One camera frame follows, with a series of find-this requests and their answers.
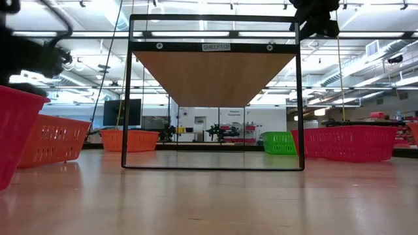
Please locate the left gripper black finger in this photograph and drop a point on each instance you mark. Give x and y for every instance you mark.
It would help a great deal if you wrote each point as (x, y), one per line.
(29, 89)

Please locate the red plastic basket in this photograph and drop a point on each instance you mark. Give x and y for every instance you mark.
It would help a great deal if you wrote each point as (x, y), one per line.
(16, 130)
(346, 143)

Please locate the orange plastic basket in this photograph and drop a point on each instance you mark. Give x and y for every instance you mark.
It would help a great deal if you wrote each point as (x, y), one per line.
(413, 132)
(143, 140)
(55, 140)

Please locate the green plastic basket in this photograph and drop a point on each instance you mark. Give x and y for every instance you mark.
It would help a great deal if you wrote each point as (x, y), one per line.
(279, 142)

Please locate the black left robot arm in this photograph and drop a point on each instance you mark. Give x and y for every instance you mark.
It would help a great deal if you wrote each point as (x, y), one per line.
(6, 5)

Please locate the background black robot arm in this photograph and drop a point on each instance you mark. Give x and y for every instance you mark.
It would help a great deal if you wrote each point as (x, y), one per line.
(222, 131)
(168, 132)

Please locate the white shelf label sticker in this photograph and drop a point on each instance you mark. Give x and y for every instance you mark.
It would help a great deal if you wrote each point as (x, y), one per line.
(215, 47)

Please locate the white ceiling vent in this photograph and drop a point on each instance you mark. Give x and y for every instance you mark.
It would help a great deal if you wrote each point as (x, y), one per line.
(372, 48)

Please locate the black ceiling speaker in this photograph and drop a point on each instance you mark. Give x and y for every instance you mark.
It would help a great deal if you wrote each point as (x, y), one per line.
(395, 59)

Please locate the hanging lamp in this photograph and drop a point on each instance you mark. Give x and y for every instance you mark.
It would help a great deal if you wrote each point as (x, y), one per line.
(320, 112)

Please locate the black monitor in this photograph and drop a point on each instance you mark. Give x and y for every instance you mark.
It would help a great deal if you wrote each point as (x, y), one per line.
(114, 112)

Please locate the red item on rack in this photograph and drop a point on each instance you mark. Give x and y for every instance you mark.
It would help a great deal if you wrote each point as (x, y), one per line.
(377, 115)

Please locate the black overhead light bar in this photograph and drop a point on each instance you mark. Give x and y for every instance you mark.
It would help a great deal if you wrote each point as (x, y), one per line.
(147, 34)

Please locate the clear water bottle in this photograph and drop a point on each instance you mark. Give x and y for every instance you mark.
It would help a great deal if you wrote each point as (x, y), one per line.
(398, 115)

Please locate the background rack with red bins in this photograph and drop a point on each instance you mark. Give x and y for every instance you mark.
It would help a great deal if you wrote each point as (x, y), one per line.
(249, 134)

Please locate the black frame wooden shelf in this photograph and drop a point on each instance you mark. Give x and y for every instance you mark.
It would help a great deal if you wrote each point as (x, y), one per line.
(212, 78)

